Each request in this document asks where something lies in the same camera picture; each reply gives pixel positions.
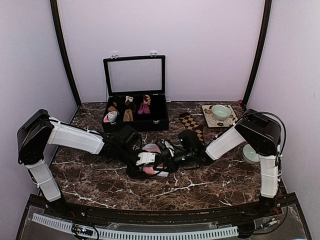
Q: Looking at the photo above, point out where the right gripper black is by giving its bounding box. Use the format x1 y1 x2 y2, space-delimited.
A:
154 149 195 174

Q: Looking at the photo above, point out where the pink mint patterned sock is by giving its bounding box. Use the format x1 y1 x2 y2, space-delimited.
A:
141 143 169 178

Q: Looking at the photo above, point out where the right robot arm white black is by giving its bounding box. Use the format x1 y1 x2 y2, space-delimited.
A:
171 109 286 217

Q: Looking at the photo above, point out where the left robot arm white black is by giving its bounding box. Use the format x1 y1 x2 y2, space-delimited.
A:
17 109 141 218

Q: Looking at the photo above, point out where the rolled tan sock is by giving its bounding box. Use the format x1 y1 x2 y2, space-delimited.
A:
123 109 134 122

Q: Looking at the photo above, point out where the rolled pink white sock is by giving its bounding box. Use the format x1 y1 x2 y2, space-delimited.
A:
103 111 118 123

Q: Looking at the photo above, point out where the brown argyle sock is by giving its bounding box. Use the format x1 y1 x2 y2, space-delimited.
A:
178 112 205 144

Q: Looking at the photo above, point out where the rolled brown orange sock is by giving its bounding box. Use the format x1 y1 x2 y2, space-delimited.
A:
107 101 119 114

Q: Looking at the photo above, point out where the rolled purple orange sock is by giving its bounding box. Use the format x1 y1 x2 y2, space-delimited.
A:
138 103 151 115

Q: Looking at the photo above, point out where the rolled white brown sock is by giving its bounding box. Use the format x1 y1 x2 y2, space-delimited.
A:
124 96 134 106

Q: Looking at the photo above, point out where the square floral ceramic plate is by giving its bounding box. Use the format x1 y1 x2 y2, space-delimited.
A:
201 104 238 128

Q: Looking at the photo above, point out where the celadon bowl on plate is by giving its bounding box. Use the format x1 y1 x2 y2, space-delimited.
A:
210 104 231 121

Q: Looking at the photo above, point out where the rolled cream brown sock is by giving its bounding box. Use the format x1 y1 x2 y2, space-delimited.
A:
143 94 151 105

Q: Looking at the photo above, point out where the celadon bowl on table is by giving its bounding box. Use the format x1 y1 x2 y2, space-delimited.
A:
242 144 260 164

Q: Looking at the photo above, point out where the black glass-lid storage box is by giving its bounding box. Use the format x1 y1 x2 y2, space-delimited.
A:
101 54 169 133

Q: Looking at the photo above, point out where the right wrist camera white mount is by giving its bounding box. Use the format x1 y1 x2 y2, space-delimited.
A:
162 139 176 157

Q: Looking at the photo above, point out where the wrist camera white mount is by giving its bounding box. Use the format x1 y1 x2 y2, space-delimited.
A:
162 139 176 157
135 152 156 166

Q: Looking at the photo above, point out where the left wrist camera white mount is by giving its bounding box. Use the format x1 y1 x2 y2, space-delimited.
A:
135 152 156 166

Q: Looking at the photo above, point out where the white slotted cable duct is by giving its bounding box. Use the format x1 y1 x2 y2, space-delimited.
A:
31 213 239 240

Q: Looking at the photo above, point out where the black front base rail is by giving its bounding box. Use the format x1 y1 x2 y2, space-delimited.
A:
27 192 298 226

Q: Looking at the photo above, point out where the left black frame post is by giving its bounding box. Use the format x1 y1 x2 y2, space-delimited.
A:
50 0 82 108

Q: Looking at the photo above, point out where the black frame post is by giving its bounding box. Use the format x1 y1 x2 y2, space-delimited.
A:
242 0 272 106
50 0 82 108

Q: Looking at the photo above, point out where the right black frame post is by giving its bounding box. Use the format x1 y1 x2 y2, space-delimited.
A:
242 0 272 106

